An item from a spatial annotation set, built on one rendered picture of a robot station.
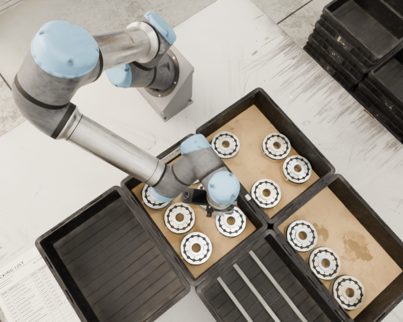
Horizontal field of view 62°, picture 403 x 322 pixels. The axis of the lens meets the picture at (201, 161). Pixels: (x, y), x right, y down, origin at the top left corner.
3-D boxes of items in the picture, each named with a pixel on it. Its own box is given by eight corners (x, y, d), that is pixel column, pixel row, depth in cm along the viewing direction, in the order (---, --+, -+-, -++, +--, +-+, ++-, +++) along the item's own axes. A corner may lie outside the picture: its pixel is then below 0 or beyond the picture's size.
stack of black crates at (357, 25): (295, 59, 216) (322, 7, 174) (327, 36, 223) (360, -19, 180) (339, 102, 208) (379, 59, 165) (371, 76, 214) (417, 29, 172)
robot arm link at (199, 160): (164, 158, 87) (185, 192, 85) (190, 132, 82) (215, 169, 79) (181, 153, 94) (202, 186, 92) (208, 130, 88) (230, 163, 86)
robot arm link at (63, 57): (134, 41, 113) (0, 73, 67) (160, 6, 105) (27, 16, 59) (158, 67, 114) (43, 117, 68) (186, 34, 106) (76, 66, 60)
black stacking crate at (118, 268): (48, 244, 110) (33, 241, 100) (124, 191, 117) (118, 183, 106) (114, 350, 101) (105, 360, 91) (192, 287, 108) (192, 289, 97)
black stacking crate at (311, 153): (192, 144, 124) (193, 131, 113) (253, 101, 130) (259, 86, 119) (262, 229, 115) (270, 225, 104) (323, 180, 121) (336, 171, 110)
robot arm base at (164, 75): (137, 76, 131) (119, 76, 123) (153, 42, 124) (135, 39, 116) (163, 99, 127) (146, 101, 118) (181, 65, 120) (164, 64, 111)
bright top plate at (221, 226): (209, 219, 110) (209, 219, 110) (231, 200, 113) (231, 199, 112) (229, 243, 108) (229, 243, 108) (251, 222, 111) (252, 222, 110)
